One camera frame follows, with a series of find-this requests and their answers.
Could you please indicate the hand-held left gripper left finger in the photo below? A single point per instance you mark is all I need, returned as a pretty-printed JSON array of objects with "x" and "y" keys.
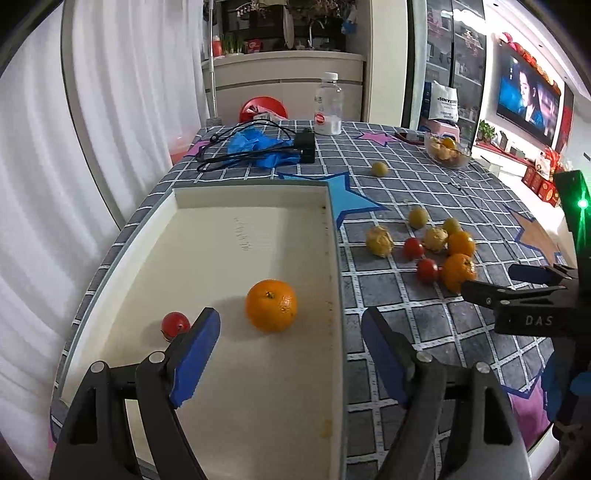
[{"x": 196, "y": 364}]

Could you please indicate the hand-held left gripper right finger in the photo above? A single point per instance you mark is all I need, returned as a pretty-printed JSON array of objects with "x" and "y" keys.
[{"x": 385, "y": 360}]

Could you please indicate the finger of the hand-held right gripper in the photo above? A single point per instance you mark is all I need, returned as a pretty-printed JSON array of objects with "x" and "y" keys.
[
  {"x": 531, "y": 273},
  {"x": 480, "y": 293}
]

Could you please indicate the orange mandarin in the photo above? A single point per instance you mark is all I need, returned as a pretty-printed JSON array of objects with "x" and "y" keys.
[
  {"x": 461, "y": 243},
  {"x": 457, "y": 273},
  {"x": 449, "y": 143},
  {"x": 271, "y": 305}
]

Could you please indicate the red cherry tomato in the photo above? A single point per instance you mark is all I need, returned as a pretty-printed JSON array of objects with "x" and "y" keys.
[
  {"x": 174, "y": 324},
  {"x": 413, "y": 248},
  {"x": 427, "y": 270}
]

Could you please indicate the yellow round fruit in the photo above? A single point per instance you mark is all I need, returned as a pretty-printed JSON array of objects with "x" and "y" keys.
[
  {"x": 380, "y": 169},
  {"x": 451, "y": 225},
  {"x": 418, "y": 218}
]

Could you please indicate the yellow husked physalis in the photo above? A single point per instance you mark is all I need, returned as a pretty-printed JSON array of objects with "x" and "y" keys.
[
  {"x": 379, "y": 242},
  {"x": 435, "y": 239},
  {"x": 437, "y": 150}
]

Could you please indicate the white rectangular tray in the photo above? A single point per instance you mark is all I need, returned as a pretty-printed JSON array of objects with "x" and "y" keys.
[{"x": 258, "y": 221}]

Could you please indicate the red gift boxes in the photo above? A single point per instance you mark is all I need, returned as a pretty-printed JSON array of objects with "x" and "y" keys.
[{"x": 547, "y": 191}]

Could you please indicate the grey checked star tablecloth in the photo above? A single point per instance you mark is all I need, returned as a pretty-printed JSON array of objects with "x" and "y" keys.
[{"x": 429, "y": 318}]

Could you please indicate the small black clip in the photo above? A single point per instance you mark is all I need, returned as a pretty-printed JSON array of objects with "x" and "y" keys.
[{"x": 455, "y": 187}]

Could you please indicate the green potted plant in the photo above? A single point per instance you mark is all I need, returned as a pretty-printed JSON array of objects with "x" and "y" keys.
[{"x": 487, "y": 130}]

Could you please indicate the glass fruit bowl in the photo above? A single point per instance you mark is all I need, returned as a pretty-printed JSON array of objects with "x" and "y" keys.
[{"x": 450, "y": 159}]

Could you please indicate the pink plastic stool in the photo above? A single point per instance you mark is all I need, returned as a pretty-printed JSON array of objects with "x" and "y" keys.
[{"x": 441, "y": 127}]

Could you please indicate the dark red phone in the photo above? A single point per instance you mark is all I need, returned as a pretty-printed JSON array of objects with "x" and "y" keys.
[{"x": 410, "y": 137}]

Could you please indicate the red paper decorations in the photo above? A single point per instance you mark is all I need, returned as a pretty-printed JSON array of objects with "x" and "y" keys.
[{"x": 521, "y": 50}]

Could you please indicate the white shopping bag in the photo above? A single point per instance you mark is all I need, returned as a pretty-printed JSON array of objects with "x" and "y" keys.
[{"x": 441, "y": 101}]

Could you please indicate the glass display cabinet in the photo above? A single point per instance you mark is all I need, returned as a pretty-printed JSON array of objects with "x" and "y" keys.
[{"x": 455, "y": 46}]

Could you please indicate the white curtain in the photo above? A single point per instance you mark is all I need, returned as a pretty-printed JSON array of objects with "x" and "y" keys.
[{"x": 37, "y": 207}]

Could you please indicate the black power adapter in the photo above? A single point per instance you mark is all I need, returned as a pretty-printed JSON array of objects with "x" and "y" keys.
[{"x": 305, "y": 146}]

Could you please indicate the blue plastic gloves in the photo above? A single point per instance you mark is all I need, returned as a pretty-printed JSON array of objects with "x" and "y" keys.
[{"x": 249, "y": 143}]

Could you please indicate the clear plastic water bottle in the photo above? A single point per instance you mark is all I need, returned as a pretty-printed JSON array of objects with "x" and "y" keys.
[{"x": 328, "y": 110}]

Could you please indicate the red plastic stool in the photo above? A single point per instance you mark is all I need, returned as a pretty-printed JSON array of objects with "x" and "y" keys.
[{"x": 263, "y": 105}]

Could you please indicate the white mop pole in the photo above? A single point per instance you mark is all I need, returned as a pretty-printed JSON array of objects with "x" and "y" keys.
[{"x": 211, "y": 69}]

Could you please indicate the cream kitchen counter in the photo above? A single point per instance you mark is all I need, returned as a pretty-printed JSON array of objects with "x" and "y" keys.
[{"x": 277, "y": 69}]

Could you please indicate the red bottle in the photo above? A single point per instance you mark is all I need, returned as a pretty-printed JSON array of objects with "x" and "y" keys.
[{"x": 217, "y": 47}]

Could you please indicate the green sprouts pot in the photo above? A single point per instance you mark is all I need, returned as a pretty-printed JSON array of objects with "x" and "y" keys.
[{"x": 234, "y": 45}]

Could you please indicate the small red box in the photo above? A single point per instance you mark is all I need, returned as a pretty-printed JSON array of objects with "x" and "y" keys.
[{"x": 254, "y": 46}]

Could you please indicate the wall television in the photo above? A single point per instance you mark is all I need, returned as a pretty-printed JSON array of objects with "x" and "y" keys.
[{"x": 526, "y": 97}]

